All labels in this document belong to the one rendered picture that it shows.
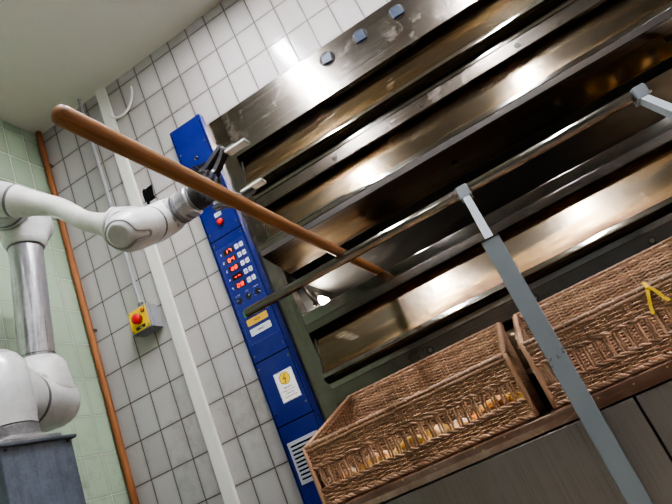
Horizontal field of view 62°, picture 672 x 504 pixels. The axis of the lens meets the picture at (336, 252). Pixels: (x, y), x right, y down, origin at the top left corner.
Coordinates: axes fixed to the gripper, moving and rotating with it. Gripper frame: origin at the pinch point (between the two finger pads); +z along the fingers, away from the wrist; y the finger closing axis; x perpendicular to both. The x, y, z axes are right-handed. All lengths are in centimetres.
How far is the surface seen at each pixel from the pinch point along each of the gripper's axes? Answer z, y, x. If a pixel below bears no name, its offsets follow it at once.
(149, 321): -81, 4, -47
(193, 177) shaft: 7, 29, 50
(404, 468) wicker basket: 3, 87, -6
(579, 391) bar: 46, 87, 5
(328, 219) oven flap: 2.2, 8.2, -40.9
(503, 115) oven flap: 66, 8, -41
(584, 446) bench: 41, 97, -1
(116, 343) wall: -104, 2, -54
